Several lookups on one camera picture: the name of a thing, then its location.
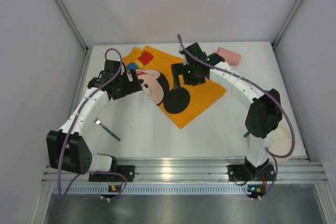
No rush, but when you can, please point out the orange cartoon mouse placemat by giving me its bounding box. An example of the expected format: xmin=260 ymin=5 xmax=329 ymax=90
xmin=123 ymin=45 xmax=226 ymax=129

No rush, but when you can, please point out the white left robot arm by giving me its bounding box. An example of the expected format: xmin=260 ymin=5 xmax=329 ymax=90
xmin=46 ymin=69 xmax=142 ymax=175

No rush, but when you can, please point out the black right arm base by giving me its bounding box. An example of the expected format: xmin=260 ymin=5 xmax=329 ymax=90
xmin=227 ymin=157 xmax=276 ymax=184

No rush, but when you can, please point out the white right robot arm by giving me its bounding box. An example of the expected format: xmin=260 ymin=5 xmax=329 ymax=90
xmin=171 ymin=43 xmax=282 ymax=169

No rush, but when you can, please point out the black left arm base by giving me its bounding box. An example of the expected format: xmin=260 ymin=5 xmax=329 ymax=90
xmin=89 ymin=165 xmax=135 ymax=182

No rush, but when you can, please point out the pink plastic cup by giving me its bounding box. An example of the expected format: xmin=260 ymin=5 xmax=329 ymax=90
xmin=217 ymin=47 xmax=241 ymax=66

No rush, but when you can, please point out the cream round plate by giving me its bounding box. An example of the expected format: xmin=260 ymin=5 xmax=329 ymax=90
xmin=269 ymin=124 xmax=292 ymax=156

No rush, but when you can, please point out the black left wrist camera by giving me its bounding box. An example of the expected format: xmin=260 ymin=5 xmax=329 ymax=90
xmin=104 ymin=60 xmax=121 ymax=74

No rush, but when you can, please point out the green handled fork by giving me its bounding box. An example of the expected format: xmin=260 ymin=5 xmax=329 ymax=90
xmin=94 ymin=118 xmax=121 ymax=142

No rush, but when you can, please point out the aluminium mounting rail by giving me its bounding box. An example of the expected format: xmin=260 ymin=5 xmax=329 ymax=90
xmin=41 ymin=157 xmax=329 ymax=184

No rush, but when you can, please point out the perforated metal cable tray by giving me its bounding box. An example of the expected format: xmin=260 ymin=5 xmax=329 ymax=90
xmin=66 ymin=184 xmax=266 ymax=196

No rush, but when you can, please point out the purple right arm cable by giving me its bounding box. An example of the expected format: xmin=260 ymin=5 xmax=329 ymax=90
xmin=176 ymin=34 xmax=295 ymax=200

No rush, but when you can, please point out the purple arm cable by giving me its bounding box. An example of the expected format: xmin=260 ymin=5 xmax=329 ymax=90
xmin=176 ymin=34 xmax=295 ymax=200
xmin=57 ymin=48 xmax=128 ymax=201

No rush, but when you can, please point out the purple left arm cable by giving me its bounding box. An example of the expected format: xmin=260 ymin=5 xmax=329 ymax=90
xmin=57 ymin=48 xmax=128 ymax=201

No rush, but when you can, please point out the left aluminium corner post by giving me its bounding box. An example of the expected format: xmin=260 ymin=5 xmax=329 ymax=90
xmin=54 ymin=0 xmax=89 ymax=51

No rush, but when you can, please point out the aluminium corner post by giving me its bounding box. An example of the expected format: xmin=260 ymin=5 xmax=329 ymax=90
xmin=54 ymin=0 xmax=89 ymax=51
xmin=271 ymin=0 xmax=305 ymax=50

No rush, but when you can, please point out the right aluminium corner post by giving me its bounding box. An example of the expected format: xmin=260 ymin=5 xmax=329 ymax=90
xmin=271 ymin=0 xmax=305 ymax=50

